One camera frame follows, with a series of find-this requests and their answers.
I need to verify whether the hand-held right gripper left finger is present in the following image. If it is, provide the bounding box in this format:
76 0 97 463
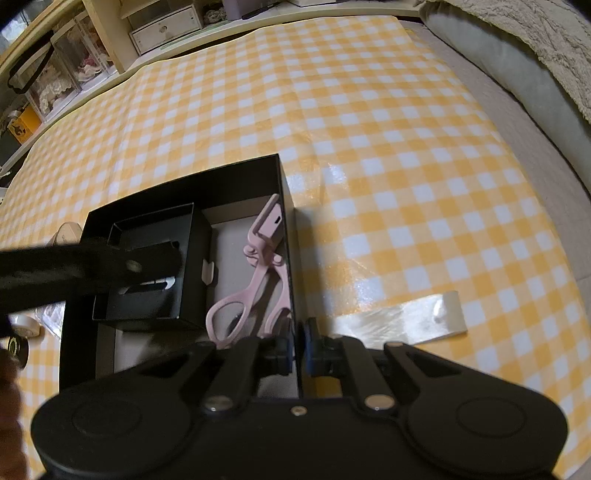
139 323 294 414

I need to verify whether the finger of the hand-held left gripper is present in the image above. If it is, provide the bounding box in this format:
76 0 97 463
0 235 183 319

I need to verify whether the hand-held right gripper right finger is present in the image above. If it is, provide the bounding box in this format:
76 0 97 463
300 318 462 411

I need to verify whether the clear press-on nail case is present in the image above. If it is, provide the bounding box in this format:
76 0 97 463
41 302 66 340

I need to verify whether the pink eyelash curler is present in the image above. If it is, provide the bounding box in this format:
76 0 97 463
205 194 293 349

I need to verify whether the small black cardboard box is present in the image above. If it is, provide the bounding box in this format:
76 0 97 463
92 203 213 330

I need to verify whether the black round jar gold print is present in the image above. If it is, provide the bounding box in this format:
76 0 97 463
4 336 31 370

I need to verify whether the large black cardboard box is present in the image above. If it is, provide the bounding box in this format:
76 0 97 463
59 154 308 402

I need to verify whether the person's left forearm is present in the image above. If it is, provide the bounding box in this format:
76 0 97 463
0 355 28 480

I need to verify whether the small beige wooden block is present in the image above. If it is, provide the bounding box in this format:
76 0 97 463
52 222 84 245

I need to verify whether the clear tape strip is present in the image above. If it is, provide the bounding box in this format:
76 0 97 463
332 290 468 347

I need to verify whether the yellow box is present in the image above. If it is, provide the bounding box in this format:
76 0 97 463
7 106 42 141

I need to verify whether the clear doll display case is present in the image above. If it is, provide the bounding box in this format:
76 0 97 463
25 9 121 125

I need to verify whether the yellow checked tablecloth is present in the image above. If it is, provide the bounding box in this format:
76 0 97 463
0 16 585 480

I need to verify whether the cream wooden shelf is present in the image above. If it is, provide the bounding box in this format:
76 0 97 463
82 0 139 75

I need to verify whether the white drawer box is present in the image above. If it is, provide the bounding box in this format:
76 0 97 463
127 4 201 52

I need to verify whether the lavender container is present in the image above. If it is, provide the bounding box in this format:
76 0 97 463
222 0 252 19

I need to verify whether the grey sofa cushion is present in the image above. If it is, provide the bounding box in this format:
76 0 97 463
422 4 591 185

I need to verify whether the beige fluffy blanket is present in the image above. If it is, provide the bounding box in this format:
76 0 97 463
416 0 591 125

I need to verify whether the black strap loop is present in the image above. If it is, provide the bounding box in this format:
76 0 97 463
7 39 54 95

